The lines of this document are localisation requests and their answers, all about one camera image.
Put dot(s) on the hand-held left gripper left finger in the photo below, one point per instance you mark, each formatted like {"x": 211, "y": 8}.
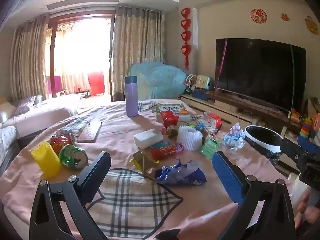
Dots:
{"x": 96, "y": 170}

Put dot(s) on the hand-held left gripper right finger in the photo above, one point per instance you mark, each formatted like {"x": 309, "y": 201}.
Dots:
{"x": 228, "y": 178}

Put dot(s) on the green snack packet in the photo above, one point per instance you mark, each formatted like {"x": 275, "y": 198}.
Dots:
{"x": 210, "y": 146}

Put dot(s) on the white bin with black bag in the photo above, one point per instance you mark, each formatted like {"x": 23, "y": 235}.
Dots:
{"x": 262, "y": 142}

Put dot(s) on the person's right hand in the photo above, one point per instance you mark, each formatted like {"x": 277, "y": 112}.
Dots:
{"x": 308, "y": 211}

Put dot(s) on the crushed green can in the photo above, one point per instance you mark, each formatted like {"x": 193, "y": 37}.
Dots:
{"x": 72, "y": 156}

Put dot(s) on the colourful stacking toy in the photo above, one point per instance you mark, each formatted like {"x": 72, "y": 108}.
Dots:
{"x": 306, "y": 127}

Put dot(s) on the wooden board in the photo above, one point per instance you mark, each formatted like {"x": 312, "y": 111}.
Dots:
{"x": 90, "y": 131}

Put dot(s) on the crumpled clear plastic wrapper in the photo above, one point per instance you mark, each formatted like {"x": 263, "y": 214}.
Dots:
{"x": 233, "y": 137}

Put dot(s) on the crushed red can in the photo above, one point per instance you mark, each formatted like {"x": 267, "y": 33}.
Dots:
{"x": 60, "y": 142}

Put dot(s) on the crumpled dark blue wrapper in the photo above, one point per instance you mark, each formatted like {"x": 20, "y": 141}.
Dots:
{"x": 180, "y": 175}

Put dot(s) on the gold foil wrapper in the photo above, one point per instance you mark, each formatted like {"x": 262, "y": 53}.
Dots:
{"x": 143, "y": 161}

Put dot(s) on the yellow foam mesh sleeve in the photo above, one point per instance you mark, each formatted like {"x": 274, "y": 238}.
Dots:
{"x": 46, "y": 161}

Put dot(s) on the white foam mesh sleeve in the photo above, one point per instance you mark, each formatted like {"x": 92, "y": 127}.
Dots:
{"x": 189, "y": 137}

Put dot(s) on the white foam block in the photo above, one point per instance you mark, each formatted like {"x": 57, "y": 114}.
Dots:
{"x": 147, "y": 138}

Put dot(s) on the white and red carton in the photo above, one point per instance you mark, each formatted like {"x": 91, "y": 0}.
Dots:
{"x": 212, "y": 120}

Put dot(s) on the red tube snack wrapper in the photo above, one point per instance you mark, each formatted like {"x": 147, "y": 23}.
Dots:
{"x": 167, "y": 151}

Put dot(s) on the white and wood television stand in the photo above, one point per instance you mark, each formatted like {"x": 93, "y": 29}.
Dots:
{"x": 225, "y": 107}

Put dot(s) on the light sofa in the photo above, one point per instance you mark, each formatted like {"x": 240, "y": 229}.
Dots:
{"x": 37, "y": 115}

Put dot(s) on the purple thermos bottle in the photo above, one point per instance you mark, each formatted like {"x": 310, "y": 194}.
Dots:
{"x": 131, "y": 97}

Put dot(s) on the red snack bag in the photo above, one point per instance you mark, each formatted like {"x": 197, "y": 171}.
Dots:
{"x": 169, "y": 119}

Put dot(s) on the red chair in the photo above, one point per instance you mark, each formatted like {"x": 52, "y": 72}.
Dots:
{"x": 95, "y": 86}

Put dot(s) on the children's picture book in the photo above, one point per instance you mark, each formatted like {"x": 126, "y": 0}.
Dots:
{"x": 172, "y": 108}

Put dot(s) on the black television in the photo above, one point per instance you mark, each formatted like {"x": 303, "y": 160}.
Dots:
{"x": 260, "y": 72}

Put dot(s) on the yellow and teal toy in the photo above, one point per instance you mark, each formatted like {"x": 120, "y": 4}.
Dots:
{"x": 202, "y": 81}

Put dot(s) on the white basket toy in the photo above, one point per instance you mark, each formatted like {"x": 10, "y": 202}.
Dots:
{"x": 190, "y": 82}

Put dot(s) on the light blue fabric bundle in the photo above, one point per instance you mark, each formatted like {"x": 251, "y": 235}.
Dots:
{"x": 160, "y": 80}

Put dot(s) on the beige patterned curtain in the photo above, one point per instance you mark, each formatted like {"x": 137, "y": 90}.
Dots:
{"x": 27, "y": 60}
{"x": 136, "y": 52}

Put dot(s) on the red heart hanging decoration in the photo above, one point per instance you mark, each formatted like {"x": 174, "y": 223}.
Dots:
{"x": 185, "y": 35}

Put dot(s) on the yellow red wall decal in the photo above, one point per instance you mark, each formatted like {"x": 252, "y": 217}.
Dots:
{"x": 311, "y": 24}

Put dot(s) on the small red gold wall decal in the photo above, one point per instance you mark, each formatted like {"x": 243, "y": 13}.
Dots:
{"x": 285, "y": 17}

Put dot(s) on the round red wall decal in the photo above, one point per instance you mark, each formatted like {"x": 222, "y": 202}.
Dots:
{"x": 258, "y": 15}

